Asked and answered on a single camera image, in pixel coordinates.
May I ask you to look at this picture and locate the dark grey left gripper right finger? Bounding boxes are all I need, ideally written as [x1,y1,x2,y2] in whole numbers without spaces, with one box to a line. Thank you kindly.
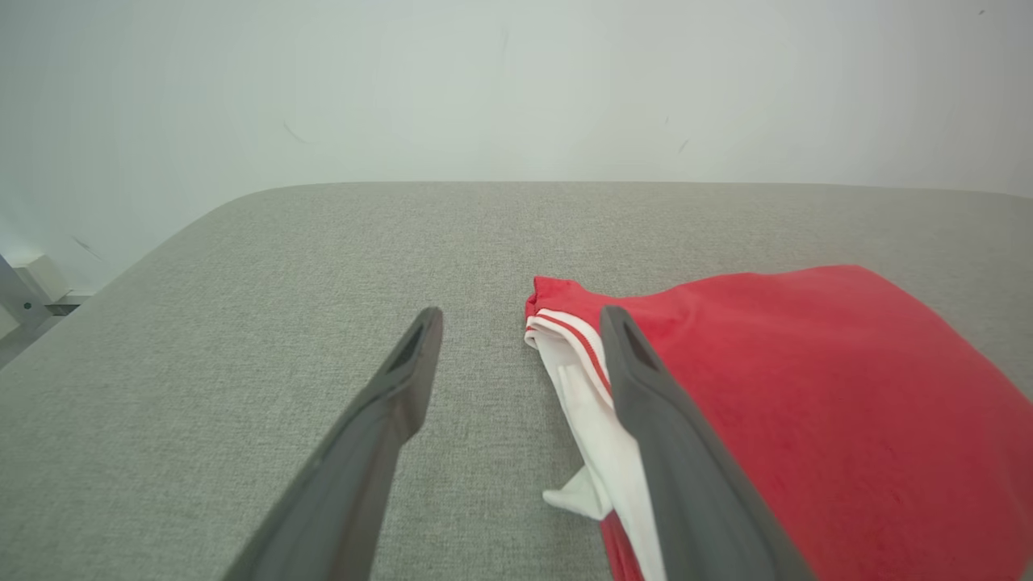
[599,304,817,581]

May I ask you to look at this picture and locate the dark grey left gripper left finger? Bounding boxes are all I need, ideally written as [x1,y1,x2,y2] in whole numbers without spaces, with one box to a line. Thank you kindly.
[222,306,445,581]

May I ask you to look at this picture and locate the red basketball jersey white sleeves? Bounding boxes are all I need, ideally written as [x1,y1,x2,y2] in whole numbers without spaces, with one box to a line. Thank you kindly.
[523,265,1033,581]

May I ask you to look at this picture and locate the white box fixture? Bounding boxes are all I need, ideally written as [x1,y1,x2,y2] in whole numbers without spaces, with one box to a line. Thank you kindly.
[0,254,91,368]

